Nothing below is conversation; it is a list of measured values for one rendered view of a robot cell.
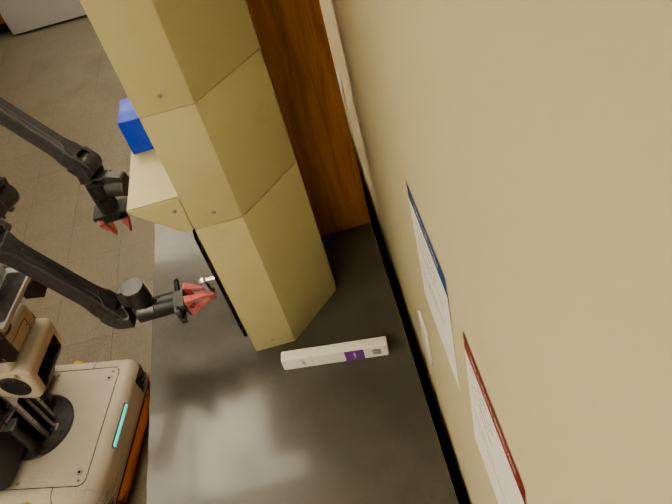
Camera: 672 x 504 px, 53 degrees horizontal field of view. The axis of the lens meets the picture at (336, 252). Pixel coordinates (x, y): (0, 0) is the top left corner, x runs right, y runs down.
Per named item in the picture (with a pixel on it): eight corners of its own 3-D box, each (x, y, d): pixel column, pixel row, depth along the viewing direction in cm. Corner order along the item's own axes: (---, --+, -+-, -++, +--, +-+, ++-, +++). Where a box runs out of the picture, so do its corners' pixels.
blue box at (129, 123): (175, 119, 161) (160, 88, 155) (175, 143, 154) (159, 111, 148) (135, 130, 161) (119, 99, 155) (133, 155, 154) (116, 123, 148)
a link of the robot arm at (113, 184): (87, 151, 189) (72, 167, 183) (123, 149, 186) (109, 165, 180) (103, 187, 196) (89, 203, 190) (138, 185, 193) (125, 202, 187)
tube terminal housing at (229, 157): (326, 246, 202) (252, 9, 148) (345, 328, 180) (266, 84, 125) (247, 267, 203) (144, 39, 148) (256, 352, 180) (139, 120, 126)
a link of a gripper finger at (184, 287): (209, 274, 170) (174, 284, 170) (212, 298, 166) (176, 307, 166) (218, 287, 175) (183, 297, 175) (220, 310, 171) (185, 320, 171)
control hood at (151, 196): (192, 146, 170) (178, 113, 163) (195, 231, 147) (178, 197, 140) (149, 158, 170) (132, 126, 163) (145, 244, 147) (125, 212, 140)
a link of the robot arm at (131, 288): (121, 303, 177) (114, 330, 171) (101, 276, 168) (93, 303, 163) (163, 297, 175) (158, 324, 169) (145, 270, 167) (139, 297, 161)
